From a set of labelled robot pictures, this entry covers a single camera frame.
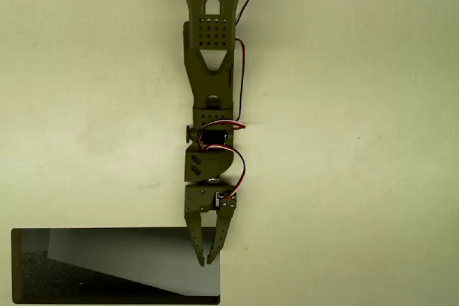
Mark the white red servo cable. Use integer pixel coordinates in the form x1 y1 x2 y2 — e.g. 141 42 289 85
197 120 248 201

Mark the thin black red cable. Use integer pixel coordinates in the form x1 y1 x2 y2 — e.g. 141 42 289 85
232 0 265 123

